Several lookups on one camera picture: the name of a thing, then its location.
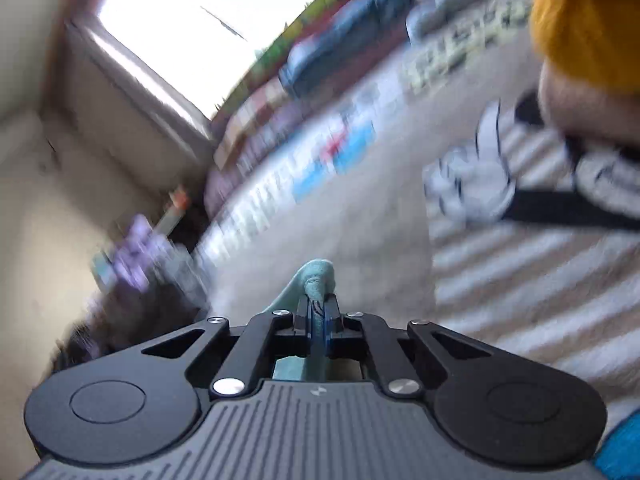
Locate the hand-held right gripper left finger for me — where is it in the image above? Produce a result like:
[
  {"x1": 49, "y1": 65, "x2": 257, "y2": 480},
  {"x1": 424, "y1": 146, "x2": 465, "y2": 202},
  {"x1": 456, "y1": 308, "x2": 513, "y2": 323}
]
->
[{"x1": 141, "y1": 296, "x2": 318, "y2": 397}]

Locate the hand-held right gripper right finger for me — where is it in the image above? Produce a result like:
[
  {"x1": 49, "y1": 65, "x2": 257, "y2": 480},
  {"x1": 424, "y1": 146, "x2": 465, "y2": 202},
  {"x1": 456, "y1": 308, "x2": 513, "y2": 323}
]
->
[{"x1": 318, "y1": 294, "x2": 495, "y2": 397}]

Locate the teal lion print sweatshirt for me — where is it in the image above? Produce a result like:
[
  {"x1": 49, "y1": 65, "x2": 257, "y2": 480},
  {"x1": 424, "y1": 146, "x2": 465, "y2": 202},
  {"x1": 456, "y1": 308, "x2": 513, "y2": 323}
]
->
[{"x1": 260, "y1": 259, "x2": 337, "y2": 382}]

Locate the stack of purple grey clothes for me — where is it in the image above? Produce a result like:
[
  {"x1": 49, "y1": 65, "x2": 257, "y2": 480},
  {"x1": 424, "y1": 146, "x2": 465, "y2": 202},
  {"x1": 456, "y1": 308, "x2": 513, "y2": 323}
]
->
[{"x1": 89, "y1": 214, "x2": 213, "y2": 313}]

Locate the cartoon mouse printed blanket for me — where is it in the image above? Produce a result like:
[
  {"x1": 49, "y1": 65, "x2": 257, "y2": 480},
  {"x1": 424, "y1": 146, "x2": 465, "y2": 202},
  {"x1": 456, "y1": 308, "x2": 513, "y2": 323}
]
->
[{"x1": 197, "y1": 0, "x2": 640, "y2": 480}]

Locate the purple floral pillow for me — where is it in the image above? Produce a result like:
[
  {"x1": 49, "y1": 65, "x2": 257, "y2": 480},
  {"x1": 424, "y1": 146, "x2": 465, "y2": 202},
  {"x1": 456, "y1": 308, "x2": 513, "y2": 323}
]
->
[{"x1": 202, "y1": 85, "x2": 321, "y2": 218}]

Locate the colourful picture foam mat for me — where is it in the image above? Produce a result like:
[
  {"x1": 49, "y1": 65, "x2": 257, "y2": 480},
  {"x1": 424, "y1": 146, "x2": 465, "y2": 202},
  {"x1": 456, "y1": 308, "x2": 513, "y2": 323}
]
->
[{"x1": 212, "y1": 0, "x2": 411, "y2": 171}]

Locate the blue folded blanket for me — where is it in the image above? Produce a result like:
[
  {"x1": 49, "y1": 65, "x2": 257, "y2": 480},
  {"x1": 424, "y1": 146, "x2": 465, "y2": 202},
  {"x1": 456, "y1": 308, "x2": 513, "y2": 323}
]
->
[{"x1": 277, "y1": 0, "x2": 413, "y2": 98}]

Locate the window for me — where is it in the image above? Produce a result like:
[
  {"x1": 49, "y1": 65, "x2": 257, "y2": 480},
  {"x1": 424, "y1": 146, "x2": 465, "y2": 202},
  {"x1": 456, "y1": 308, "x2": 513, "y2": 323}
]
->
[{"x1": 97, "y1": 0, "x2": 346, "y2": 121}]

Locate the beige folded sweater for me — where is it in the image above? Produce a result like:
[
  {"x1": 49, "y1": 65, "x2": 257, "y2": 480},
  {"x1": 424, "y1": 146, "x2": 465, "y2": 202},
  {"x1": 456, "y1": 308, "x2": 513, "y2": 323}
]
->
[{"x1": 539, "y1": 62, "x2": 640, "y2": 150}]

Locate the light blue plush toy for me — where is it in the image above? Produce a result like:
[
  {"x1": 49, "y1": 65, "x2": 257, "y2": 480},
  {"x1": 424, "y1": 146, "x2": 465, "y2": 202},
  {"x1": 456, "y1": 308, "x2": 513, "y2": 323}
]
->
[{"x1": 404, "y1": 0, "x2": 488, "y2": 45}]

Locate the yellow knit sweater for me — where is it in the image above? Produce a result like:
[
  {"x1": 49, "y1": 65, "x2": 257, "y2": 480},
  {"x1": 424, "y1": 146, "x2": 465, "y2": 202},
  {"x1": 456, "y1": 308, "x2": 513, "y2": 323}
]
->
[{"x1": 529, "y1": 0, "x2": 640, "y2": 95}]

